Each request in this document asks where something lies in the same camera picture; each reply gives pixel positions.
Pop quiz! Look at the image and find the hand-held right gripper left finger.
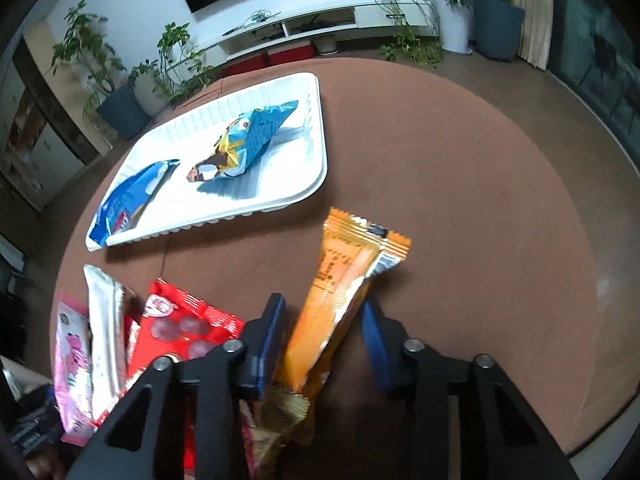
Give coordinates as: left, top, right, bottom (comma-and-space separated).
65, 292, 288, 480

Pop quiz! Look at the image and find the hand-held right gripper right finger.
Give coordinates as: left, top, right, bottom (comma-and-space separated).
361, 300, 581, 480

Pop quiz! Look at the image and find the red candy bag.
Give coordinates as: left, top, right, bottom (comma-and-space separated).
122, 277, 248, 471

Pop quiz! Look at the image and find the orange snack packet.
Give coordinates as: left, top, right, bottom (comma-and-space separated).
276, 207, 412, 396

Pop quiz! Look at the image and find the white silver snack packet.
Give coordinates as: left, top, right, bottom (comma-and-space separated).
82, 264, 143, 411

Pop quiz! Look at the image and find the pink snack packet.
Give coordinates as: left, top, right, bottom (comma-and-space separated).
52, 294, 98, 447

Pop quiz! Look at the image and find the white plastic tray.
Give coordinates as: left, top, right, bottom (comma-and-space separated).
85, 72, 329, 252

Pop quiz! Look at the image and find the gold foil snack packet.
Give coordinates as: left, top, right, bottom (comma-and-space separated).
240, 380, 311, 480

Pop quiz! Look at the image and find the blue cookie packet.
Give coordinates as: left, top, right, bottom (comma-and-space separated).
90, 159, 181, 247

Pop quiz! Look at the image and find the blue yellow chip bag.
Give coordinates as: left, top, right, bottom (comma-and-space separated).
186, 101, 299, 183

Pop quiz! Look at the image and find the potted plant grey pot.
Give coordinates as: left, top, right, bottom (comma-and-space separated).
129, 59, 173, 117

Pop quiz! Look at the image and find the potted plant dark blue pot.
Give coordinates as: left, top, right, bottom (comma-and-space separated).
51, 0, 152, 142

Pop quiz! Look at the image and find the red storage box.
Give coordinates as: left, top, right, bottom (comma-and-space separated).
269, 43, 316, 67
222, 55, 267, 79

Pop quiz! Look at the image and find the wooden cabinet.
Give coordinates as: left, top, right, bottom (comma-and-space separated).
0, 35, 101, 213

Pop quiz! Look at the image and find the white television console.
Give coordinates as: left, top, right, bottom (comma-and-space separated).
197, 2, 441, 66

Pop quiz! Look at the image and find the leafy climbing plant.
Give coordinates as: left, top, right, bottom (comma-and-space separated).
156, 21, 218, 107

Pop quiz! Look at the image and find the potted plant white pot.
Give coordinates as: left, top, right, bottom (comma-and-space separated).
419, 0, 475, 55

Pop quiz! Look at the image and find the large potted plant dark pot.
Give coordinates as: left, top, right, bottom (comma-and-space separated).
450, 0, 527, 62

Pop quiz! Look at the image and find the glass sliding door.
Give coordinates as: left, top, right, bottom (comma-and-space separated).
550, 0, 640, 161

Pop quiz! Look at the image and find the beige curtain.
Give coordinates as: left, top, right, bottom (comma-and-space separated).
514, 0, 554, 72

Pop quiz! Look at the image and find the cable bundle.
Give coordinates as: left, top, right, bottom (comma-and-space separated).
244, 9, 283, 26

